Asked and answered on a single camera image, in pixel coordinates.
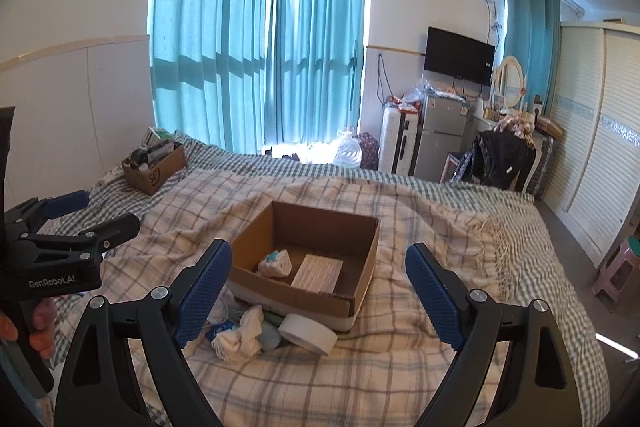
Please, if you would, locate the white tape roll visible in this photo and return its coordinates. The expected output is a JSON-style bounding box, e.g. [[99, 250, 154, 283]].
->
[[278, 313, 337, 355]]

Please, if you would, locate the middle teal curtain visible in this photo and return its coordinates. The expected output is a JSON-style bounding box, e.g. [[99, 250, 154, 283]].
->
[[264, 0, 366, 146]]

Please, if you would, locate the white sliding wardrobe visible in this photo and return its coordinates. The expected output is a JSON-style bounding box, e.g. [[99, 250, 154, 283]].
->
[[542, 23, 639, 267]]

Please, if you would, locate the white sock in box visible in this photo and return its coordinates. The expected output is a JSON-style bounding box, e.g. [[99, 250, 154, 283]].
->
[[257, 249, 293, 279]]

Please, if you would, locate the black wall television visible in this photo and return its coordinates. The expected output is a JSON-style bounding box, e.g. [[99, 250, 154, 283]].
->
[[423, 27, 496, 86]]

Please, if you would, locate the left teal curtain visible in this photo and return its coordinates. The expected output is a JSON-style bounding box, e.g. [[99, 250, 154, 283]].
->
[[148, 0, 267, 154]]

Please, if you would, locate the white sock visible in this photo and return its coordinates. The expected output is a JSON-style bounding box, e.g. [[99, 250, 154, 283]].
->
[[257, 249, 293, 279], [210, 306, 264, 364]]

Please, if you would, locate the pink plastic stool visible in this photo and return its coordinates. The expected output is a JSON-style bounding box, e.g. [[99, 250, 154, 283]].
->
[[592, 235, 640, 303]]

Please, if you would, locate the white paper card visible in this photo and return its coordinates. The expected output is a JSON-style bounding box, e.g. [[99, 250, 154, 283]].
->
[[291, 254, 343, 295]]

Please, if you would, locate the white suitcase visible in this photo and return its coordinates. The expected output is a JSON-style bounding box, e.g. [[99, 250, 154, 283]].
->
[[378, 105, 419, 176]]

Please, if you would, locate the small cardboard box with clutter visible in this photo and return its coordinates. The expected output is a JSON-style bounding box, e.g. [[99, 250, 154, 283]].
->
[[122, 127, 186, 196]]

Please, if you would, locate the dark patterned bag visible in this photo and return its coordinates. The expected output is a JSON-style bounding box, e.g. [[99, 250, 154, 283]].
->
[[356, 132, 380, 170]]

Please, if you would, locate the beige plaid blanket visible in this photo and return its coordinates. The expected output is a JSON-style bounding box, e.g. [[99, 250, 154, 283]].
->
[[100, 170, 514, 426]]

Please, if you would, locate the chair with black clothes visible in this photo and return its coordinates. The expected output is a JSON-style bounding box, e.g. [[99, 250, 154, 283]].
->
[[440, 130, 538, 193]]

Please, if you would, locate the silver small refrigerator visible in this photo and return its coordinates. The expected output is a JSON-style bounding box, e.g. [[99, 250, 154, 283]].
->
[[413, 95, 469, 182]]

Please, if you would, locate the white headboard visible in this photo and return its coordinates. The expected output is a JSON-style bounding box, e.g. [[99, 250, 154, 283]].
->
[[1, 36, 154, 208]]

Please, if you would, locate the teal curtain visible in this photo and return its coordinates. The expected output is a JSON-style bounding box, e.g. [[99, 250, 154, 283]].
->
[[503, 0, 561, 113], [264, 0, 366, 146], [148, 0, 267, 154]]

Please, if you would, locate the right teal curtain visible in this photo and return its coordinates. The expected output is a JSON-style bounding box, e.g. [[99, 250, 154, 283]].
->
[[503, 0, 561, 113]]

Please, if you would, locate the person's left hand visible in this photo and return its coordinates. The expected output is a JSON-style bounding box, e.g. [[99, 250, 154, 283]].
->
[[0, 298, 55, 360]]

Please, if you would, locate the white plastic bag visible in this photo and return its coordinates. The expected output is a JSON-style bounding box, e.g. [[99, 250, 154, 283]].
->
[[331, 131, 362, 169]]

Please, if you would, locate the open cardboard box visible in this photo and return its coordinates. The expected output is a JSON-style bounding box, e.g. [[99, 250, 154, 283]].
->
[[228, 202, 381, 333]]

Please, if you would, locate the clear plastic bottle blue label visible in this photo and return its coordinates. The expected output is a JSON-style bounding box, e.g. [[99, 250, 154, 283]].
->
[[207, 285, 246, 325]]

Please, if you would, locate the oval white vanity mirror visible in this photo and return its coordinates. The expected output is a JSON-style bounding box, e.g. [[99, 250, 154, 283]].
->
[[491, 55, 526, 110]]

